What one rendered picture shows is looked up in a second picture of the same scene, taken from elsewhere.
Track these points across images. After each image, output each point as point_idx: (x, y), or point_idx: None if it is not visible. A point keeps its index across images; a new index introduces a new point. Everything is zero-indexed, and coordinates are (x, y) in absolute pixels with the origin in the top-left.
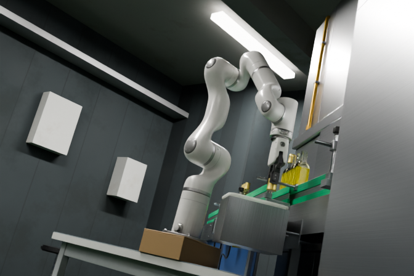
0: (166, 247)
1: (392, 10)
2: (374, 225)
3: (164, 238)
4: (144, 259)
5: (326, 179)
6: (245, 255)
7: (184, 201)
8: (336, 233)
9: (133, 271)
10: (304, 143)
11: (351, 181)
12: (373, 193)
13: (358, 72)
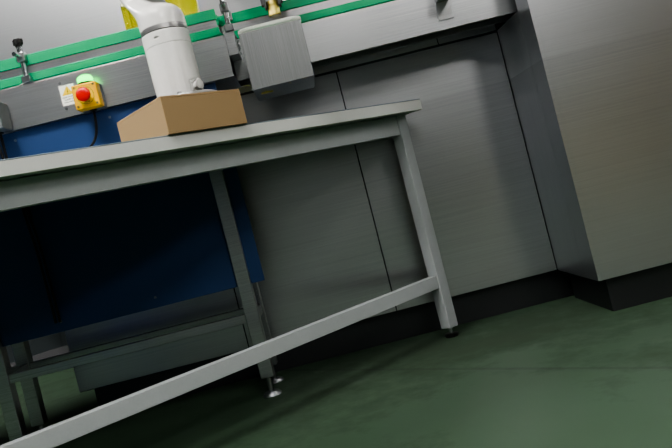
0: (218, 113)
1: None
2: None
3: (207, 100)
4: (183, 144)
5: None
6: None
7: (182, 44)
8: (555, 13)
9: (145, 176)
10: None
11: None
12: None
13: None
